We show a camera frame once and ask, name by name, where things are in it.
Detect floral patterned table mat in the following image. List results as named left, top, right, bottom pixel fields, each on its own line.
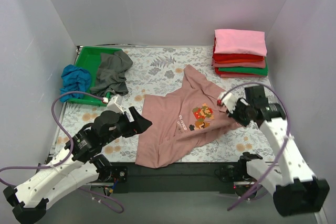
left=49, top=46, right=275, bottom=162

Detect light pink folded t-shirt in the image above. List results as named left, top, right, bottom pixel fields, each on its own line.
left=215, top=29, right=267, bottom=57

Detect blue crumpled t-shirt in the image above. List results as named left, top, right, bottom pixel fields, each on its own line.
left=60, top=65, right=91, bottom=94

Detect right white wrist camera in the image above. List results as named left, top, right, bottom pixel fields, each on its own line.
left=217, top=92, right=238, bottom=114

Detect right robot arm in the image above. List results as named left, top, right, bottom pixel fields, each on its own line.
left=217, top=82, right=330, bottom=217

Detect dusty pink printed t-shirt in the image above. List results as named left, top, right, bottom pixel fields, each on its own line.
left=135, top=65, right=240, bottom=168

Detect green folded t-shirt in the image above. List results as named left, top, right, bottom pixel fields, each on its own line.
left=213, top=59, right=268, bottom=77

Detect green plastic tray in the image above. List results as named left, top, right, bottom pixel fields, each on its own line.
left=67, top=46, right=121, bottom=107

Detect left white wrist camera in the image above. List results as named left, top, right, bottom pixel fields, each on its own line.
left=107, top=94, right=124, bottom=114

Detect grey t-shirt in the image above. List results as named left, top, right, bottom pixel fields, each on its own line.
left=90, top=50, right=133, bottom=97

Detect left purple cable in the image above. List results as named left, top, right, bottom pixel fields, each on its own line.
left=0, top=91, right=124, bottom=214

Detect bottom pink folded t-shirt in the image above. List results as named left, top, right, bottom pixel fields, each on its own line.
left=219, top=73, right=266, bottom=78

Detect salmon folded t-shirt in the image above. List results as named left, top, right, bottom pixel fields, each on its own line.
left=212, top=60, right=266, bottom=68

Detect purple cable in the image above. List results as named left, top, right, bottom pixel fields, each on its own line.
left=0, top=91, right=124, bottom=214
left=217, top=81, right=291, bottom=211

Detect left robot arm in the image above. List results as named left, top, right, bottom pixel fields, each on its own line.
left=3, top=107, right=152, bottom=223

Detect orange folded t-shirt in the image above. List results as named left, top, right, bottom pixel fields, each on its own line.
left=213, top=60, right=265, bottom=65

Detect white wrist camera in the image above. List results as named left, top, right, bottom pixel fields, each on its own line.
left=217, top=92, right=238, bottom=114
left=107, top=94, right=124, bottom=114

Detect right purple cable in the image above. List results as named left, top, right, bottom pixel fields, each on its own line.
left=217, top=81, right=291, bottom=211

